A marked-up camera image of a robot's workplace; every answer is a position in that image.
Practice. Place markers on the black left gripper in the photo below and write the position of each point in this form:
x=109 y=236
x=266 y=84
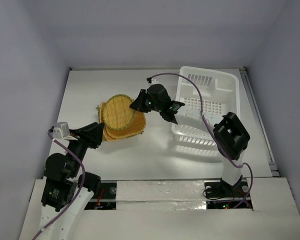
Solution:
x=93 y=131

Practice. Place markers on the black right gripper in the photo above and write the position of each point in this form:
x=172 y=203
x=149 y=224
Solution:
x=145 y=100

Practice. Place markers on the rounded woven bamboo tray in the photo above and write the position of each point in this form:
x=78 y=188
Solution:
x=109 y=135

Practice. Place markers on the rounded square woven basket plate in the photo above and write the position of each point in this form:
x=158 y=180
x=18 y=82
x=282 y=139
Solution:
x=137 y=127

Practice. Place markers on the round woven bamboo plate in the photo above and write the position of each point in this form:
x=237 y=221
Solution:
x=117 y=113

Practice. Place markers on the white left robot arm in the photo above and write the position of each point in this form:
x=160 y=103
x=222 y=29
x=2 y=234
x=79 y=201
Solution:
x=68 y=187

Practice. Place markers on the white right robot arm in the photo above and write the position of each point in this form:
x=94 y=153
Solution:
x=227 y=132

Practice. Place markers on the white plastic dish rack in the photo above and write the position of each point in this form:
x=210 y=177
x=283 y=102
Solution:
x=220 y=94

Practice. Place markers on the white foam front panel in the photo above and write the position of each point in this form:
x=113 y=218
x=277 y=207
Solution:
x=169 y=210

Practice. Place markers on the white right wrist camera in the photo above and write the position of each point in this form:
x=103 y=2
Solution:
x=152 y=81

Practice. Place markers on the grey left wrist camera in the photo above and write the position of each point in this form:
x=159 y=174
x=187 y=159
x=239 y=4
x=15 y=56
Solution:
x=60 y=131

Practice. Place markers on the aluminium side rail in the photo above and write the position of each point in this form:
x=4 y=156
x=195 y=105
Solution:
x=259 y=146

